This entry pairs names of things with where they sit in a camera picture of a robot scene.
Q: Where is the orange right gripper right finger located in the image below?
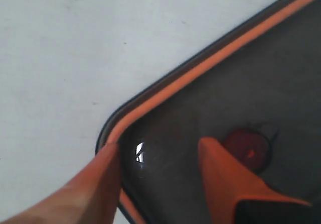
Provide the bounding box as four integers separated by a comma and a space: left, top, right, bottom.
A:
198, 137, 312, 223

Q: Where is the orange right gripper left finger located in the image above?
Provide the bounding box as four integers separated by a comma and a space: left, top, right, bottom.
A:
4, 143, 120, 223

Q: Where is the dark lid with orange seal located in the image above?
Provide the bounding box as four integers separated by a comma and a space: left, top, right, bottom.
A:
96, 0, 320, 223

